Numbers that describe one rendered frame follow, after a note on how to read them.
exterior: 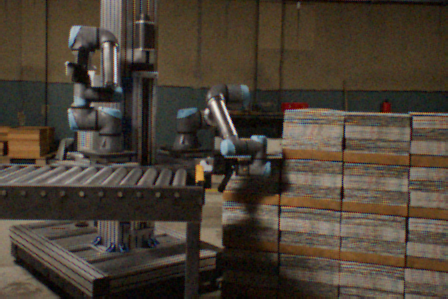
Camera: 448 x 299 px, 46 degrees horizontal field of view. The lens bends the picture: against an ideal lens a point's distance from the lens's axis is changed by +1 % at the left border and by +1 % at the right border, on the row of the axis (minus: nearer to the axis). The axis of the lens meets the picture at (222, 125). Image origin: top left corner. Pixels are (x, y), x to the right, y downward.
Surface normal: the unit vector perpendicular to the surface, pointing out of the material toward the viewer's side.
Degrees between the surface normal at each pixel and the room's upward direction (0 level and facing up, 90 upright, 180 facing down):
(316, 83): 90
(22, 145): 89
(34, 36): 90
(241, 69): 90
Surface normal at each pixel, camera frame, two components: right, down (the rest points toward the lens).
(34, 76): 0.05, 0.05
